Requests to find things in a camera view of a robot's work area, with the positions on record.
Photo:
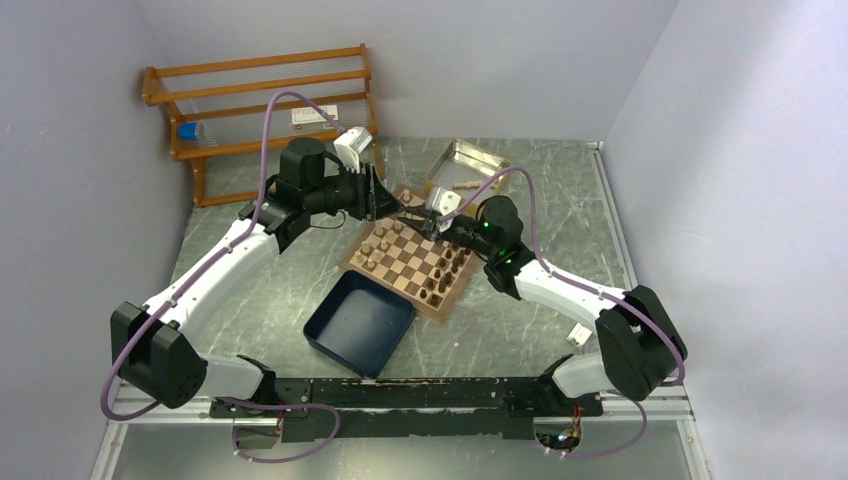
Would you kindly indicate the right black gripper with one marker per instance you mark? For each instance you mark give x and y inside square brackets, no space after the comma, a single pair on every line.
[426,227]

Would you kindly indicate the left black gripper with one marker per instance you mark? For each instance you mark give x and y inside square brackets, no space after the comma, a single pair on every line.
[372,200]

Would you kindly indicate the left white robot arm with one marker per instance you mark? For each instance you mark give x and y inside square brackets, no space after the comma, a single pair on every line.
[152,344]

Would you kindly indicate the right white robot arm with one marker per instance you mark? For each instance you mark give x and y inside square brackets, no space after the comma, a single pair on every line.
[638,344]

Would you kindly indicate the dark chess pieces group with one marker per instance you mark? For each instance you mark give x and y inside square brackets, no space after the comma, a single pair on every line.
[442,275]

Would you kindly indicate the wooden chess board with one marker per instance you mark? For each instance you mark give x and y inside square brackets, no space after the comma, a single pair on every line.
[399,270]

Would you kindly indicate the light chess pieces pile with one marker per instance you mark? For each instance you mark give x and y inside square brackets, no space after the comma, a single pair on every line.
[472,184]

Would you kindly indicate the gold metal tin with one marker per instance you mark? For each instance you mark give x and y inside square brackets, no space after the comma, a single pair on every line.
[462,162]

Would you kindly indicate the white red box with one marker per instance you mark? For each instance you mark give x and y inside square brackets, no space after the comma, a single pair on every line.
[308,118]

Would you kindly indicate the blue square tray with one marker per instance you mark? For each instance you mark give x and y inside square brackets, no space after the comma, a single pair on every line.
[359,324]

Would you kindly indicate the small white plastic part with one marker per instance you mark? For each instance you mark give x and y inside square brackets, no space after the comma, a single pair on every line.
[579,335]

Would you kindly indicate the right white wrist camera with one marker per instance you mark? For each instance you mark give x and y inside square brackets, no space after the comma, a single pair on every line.
[443,201]

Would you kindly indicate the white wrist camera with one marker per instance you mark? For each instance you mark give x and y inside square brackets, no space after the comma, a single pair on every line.
[350,145]
[443,201]

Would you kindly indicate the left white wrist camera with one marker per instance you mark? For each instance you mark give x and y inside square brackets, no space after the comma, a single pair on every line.
[350,145]

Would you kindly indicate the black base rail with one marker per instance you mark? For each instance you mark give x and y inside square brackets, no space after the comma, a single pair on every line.
[309,409]

